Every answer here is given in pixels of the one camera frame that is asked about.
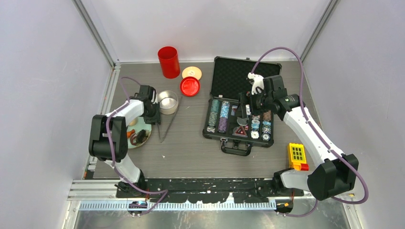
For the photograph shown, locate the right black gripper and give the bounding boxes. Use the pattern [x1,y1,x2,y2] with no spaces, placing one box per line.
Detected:
[235,88,273,118]

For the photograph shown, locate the beige dumpling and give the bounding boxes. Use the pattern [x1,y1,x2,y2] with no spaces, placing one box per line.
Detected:
[128,118,138,126]

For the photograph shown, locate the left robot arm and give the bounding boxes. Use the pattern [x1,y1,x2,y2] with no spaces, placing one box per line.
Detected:
[88,85,161,198]

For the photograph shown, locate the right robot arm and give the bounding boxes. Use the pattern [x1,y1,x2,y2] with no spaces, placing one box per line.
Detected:
[238,73,359,200]

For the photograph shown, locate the round metal tin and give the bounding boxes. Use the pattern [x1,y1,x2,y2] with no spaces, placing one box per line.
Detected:
[157,90,179,115]

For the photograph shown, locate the pale green plate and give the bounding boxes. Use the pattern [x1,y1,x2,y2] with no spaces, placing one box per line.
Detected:
[127,118,152,149]

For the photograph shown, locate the red round lid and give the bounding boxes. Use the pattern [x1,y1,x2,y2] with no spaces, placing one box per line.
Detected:
[180,77,201,97]

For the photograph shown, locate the red cylindrical container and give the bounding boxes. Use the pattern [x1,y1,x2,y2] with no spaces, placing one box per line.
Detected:
[158,46,180,79]

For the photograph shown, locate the cream round inner lid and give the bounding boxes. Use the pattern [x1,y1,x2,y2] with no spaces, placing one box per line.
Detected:
[181,66,202,80]

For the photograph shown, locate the black poker chip case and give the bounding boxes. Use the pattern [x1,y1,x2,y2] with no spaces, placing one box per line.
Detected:
[202,57,274,156]

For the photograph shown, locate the yellow toy block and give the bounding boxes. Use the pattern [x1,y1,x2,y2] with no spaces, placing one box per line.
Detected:
[287,143,309,171]

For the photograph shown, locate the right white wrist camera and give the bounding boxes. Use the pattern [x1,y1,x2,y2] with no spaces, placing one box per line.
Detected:
[247,73,264,95]

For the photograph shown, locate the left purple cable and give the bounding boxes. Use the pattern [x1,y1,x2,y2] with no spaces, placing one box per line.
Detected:
[105,76,169,216]

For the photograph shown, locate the purple cable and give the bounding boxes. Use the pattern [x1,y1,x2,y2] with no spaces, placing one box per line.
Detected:
[105,76,169,216]
[251,47,370,218]

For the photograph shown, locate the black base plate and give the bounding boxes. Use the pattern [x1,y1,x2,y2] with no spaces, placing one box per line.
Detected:
[115,177,304,205]

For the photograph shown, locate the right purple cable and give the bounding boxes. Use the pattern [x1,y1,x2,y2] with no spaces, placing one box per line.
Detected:
[251,47,370,218]

